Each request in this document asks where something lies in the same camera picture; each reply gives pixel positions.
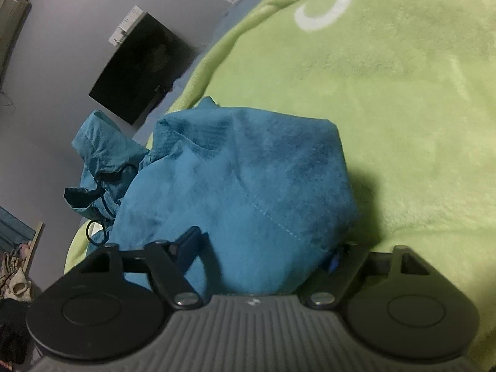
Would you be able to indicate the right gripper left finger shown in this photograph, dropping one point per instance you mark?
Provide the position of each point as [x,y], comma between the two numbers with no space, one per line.
[115,301]

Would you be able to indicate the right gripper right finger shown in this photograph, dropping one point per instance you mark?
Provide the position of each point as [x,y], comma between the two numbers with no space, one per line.
[396,303]

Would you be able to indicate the teal hooded jacket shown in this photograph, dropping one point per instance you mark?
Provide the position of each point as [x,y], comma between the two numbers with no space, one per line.
[270,193]

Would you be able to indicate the black clothing pile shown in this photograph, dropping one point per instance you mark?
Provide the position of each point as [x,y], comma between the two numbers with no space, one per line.
[14,332]

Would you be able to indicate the beige patterned cloth bundle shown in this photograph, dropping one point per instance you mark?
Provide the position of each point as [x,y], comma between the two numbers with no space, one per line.
[15,284]

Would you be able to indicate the wooden window sill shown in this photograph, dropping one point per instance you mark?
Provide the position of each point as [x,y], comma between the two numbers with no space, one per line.
[32,247]

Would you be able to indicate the teal window curtain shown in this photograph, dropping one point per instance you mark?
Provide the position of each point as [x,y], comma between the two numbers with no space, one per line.
[13,231]

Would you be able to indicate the light green fleece blanket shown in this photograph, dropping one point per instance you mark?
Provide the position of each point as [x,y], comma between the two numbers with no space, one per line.
[420,74]

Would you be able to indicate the black monitor screen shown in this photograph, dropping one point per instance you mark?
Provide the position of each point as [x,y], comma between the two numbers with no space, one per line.
[142,69]

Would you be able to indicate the blue bed sheet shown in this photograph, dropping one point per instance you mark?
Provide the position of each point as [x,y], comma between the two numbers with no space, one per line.
[258,84]

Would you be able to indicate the white wall power strip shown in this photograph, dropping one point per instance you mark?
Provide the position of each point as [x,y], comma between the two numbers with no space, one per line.
[126,26]

